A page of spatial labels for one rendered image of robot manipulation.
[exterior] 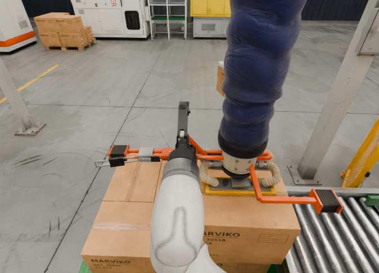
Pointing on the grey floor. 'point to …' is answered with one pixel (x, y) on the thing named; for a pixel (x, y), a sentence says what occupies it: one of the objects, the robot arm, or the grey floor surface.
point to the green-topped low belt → (167, 22)
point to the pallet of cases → (64, 31)
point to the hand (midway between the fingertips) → (184, 122)
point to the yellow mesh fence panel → (362, 159)
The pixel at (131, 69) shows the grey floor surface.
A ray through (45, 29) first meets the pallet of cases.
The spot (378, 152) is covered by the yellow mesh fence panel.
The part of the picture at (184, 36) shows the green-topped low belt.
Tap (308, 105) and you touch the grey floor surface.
